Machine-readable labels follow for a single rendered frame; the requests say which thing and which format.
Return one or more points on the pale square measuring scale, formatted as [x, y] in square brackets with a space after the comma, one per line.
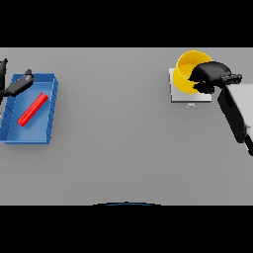
[189, 95]

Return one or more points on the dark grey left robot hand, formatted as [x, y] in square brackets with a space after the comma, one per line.
[18, 85]

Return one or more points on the red beaker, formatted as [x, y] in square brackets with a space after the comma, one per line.
[32, 109]

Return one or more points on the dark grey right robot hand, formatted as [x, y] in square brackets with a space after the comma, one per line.
[210, 73]

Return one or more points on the yellow bowl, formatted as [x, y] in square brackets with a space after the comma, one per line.
[184, 70]

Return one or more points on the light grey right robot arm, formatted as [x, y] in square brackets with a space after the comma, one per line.
[237, 110]

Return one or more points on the blue tray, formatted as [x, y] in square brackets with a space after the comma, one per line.
[31, 126]

